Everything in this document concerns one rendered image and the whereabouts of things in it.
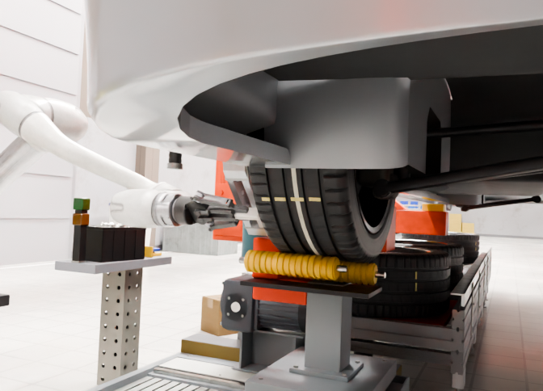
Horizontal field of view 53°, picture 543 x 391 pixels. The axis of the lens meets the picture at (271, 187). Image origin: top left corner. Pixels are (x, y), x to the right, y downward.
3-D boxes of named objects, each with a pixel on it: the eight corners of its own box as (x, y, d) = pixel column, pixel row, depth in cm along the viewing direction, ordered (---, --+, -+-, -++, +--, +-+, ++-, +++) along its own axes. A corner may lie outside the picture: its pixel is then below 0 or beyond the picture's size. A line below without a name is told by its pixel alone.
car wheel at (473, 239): (495, 263, 459) (496, 235, 460) (427, 262, 440) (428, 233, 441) (448, 255, 522) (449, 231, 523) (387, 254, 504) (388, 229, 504)
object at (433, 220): (445, 235, 361) (447, 183, 363) (368, 231, 382) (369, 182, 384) (448, 235, 377) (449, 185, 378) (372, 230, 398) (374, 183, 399)
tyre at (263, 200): (397, 5, 163) (404, 210, 183) (322, 13, 173) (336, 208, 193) (334, 14, 106) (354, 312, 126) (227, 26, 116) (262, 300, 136)
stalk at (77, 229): (78, 262, 175) (82, 199, 176) (70, 262, 176) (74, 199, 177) (86, 262, 178) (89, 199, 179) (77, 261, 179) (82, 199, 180)
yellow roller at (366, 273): (382, 287, 139) (383, 265, 140) (276, 277, 151) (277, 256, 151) (386, 285, 145) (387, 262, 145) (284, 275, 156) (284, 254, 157)
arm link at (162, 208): (147, 208, 140) (166, 209, 137) (162, 185, 146) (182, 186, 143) (160, 233, 145) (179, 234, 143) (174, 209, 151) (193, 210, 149)
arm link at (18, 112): (27, 104, 159) (62, 111, 171) (-10, 77, 165) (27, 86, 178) (10, 143, 161) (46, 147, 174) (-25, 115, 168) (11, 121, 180)
